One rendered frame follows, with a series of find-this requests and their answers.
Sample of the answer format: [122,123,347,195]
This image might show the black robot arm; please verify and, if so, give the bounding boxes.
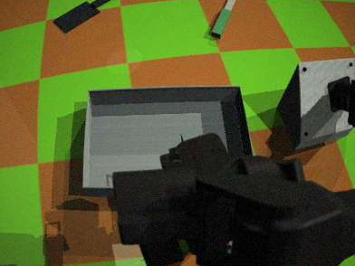
[112,133,355,266]

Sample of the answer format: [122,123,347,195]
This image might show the black spatula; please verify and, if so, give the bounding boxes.
[54,0,110,33]

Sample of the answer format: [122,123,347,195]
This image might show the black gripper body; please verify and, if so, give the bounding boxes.
[139,239,196,266]

